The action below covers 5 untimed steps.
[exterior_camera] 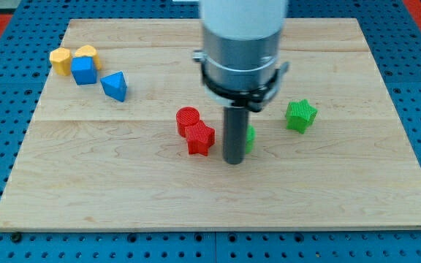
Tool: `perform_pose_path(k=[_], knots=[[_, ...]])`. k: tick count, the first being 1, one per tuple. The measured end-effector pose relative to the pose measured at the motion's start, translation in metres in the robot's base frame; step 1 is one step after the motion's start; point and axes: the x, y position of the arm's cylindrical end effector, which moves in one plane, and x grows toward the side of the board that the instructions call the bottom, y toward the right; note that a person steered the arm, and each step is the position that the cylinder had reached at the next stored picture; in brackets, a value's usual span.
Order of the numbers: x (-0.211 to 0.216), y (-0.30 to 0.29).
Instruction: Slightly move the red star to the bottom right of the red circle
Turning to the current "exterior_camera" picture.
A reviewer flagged red star block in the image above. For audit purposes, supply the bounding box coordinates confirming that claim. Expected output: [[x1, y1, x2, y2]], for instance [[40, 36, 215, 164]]
[[185, 121, 215, 156]]

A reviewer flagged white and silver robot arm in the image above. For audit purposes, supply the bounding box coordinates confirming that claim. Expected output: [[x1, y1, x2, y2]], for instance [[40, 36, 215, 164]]
[[193, 0, 288, 113]]

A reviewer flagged green star block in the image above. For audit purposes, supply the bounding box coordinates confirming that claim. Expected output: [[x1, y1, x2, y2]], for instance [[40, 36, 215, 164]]
[[285, 99, 318, 134]]

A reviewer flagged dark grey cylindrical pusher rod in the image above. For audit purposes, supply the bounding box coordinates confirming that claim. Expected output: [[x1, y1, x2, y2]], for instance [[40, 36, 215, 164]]
[[223, 107, 249, 164]]

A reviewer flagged red cylinder block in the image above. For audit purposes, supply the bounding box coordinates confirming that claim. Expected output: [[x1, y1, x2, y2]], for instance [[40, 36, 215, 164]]
[[175, 107, 200, 137]]

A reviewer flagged green block behind rod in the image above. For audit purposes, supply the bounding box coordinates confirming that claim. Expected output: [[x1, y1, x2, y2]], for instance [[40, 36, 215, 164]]
[[246, 125, 256, 154]]

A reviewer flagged light wooden board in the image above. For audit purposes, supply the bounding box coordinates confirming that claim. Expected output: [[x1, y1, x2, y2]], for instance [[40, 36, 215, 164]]
[[0, 18, 421, 232]]

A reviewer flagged blue triangular prism block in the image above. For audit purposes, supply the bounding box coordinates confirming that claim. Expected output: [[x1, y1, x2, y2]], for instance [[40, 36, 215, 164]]
[[100, 72, 127, 102]]

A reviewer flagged blue cube block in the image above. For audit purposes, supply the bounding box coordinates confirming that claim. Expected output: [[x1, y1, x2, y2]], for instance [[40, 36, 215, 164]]
[[71, 56, 97, 85]]

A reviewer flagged yellow rounded block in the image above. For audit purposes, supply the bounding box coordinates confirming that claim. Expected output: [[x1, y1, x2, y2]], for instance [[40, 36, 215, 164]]
[[75, 45, 102, 70]]

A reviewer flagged yellow hexagon block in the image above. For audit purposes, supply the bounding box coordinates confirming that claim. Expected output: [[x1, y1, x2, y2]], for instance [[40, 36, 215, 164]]
[[49, 47, 72, 76]]

